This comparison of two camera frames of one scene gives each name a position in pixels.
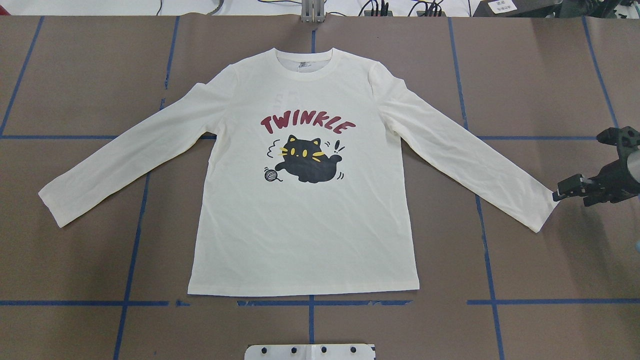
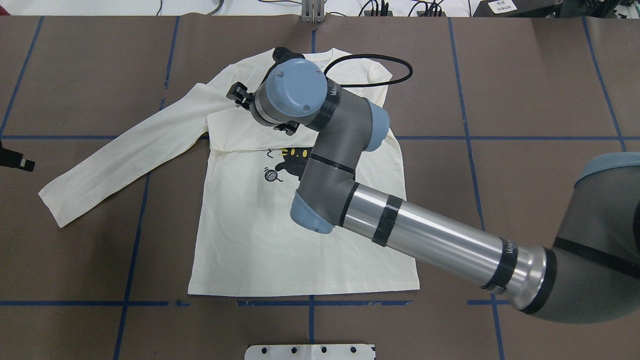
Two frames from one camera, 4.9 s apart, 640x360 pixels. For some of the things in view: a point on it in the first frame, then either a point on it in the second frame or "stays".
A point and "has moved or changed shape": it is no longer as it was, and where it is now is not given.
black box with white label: x=517 y=8 stays
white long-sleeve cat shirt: x=303 y=188 has moved or changed shape
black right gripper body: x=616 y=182 -> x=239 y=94
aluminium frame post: x=312 y=11 stays
